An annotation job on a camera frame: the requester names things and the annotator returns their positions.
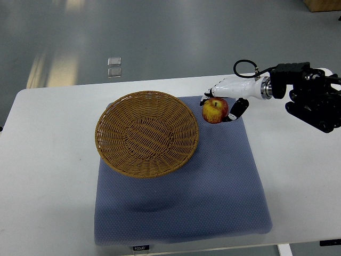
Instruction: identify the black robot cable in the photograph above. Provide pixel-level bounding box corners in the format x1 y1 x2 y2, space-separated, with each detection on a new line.
233 59 278 80

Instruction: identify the wooden box corner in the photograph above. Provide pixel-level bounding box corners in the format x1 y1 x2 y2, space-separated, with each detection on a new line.
303 0 341 12

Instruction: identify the white table leg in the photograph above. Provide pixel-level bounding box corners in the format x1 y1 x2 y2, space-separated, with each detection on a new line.
277 244 293 256

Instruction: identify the black label tag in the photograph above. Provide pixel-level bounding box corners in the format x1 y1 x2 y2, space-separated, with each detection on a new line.
133 245 150 251

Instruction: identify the red yellow apple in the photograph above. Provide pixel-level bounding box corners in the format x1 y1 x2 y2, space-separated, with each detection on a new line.
202 98 229 124

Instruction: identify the brown wicker basket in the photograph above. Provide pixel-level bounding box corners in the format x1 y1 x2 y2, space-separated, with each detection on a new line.
94 91 199 179

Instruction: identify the blue quilted mat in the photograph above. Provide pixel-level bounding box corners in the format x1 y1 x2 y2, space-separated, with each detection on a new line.
94 96 272 246

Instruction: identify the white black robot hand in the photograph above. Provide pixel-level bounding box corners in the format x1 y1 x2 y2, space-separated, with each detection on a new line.
200 76 272 122

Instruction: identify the upper metal floor plate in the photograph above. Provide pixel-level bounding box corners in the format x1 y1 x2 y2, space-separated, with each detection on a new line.
107 57 121 67

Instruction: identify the lower metal floor plate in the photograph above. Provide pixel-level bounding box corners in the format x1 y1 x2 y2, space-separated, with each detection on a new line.
108 67 122 78

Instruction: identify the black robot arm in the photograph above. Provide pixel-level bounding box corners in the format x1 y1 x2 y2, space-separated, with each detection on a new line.
269 62 340 133

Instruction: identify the metal floor plate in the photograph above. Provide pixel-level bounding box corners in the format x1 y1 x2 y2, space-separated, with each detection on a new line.
108 67 122 78
107 57 121 67

